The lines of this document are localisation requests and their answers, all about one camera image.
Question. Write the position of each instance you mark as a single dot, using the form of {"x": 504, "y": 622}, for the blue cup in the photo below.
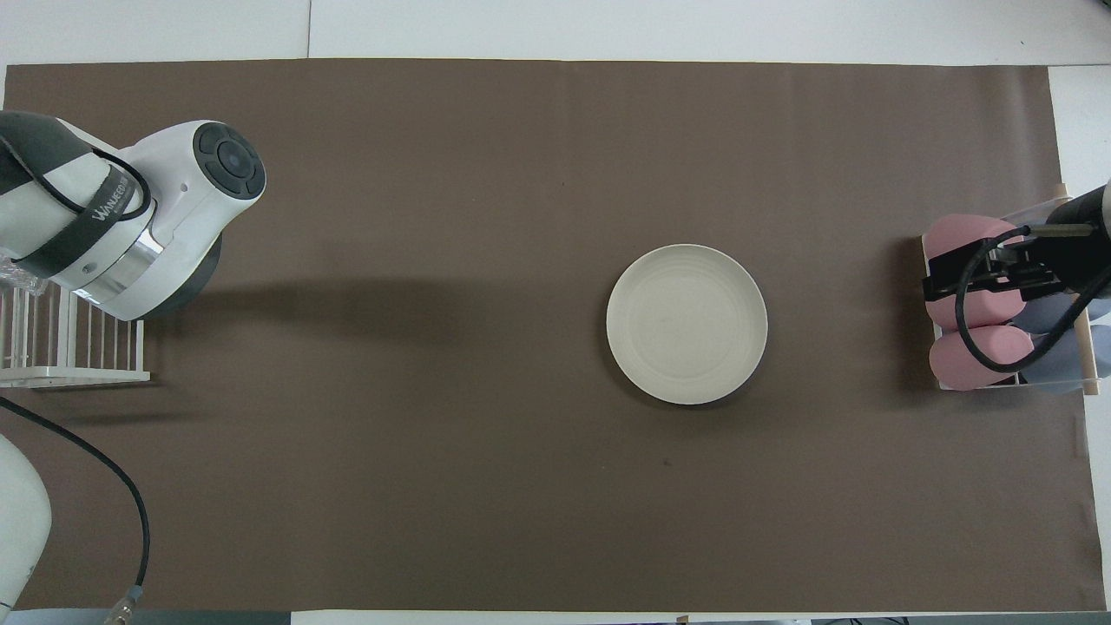
{"x": 1046, "y": 314}
{"x": 1063, "y": 365}

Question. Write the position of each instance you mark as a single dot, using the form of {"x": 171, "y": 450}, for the pink cup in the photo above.
{"x": 942, "y": 311}
{"x": 998, "y": 351}
{"x": 963, "y": 230}

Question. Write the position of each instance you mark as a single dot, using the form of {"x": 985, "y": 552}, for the brown table mat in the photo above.
{"x": 434, "y": 217}

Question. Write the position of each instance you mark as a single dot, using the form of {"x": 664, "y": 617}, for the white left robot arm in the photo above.
{"x": 174, "y": 191}

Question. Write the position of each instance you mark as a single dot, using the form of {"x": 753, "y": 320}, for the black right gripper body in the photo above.
{"x": 1085, "y": 252}

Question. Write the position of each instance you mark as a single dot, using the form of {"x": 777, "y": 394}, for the cream round plate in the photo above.
{"x": 686, "y": 324}

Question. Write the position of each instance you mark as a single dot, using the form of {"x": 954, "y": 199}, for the white cup holder rack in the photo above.
{"x": 1089, "y": 360}

